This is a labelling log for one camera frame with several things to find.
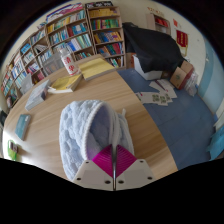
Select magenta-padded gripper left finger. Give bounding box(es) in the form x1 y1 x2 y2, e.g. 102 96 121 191
71 143 116 191

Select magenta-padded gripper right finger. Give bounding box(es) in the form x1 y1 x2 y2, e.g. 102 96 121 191
114 143 156 191

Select white knitted towel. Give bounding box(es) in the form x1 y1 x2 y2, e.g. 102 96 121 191
58 99 135 183

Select paper sheets on floor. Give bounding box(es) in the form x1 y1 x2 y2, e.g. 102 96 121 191
134 78 178 107

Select teal book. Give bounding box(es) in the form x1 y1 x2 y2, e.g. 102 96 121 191
14 113 33 142

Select green plastic bag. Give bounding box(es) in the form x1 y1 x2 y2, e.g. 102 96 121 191
7 139 19 162

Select grey-blue book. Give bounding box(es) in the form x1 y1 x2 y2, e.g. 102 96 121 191
24 78 52 112

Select white box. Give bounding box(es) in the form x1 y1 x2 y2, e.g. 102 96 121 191
132 54 164 81

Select thin yellow book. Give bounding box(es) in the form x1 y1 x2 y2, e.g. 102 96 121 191
77 57 117 81

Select white plastic drink bottle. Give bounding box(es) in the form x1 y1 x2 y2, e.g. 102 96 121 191
59 49 81 77

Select cardboard box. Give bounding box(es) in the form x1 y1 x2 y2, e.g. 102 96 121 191
169 59 195 90

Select light grey chair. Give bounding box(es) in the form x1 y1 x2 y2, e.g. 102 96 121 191
19 73 34 95

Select grey mesh office chair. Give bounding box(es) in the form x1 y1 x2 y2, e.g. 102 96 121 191
41 51 68 76

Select black cloth cover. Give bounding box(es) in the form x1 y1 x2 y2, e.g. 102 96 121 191
121 22 186 74

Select wooden bookshelf unit with books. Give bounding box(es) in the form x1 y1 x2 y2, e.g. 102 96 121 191
0 5 126 111

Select colourful poster board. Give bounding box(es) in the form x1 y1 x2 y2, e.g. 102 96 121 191
45 2 85 24

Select black sign board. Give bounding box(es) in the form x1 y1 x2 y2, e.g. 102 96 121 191
84 0 114 9

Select red wall hanging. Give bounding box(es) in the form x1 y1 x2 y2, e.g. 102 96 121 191
175 29 189 49

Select small wall shelf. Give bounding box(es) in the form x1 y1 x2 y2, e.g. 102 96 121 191
146 12 171 36

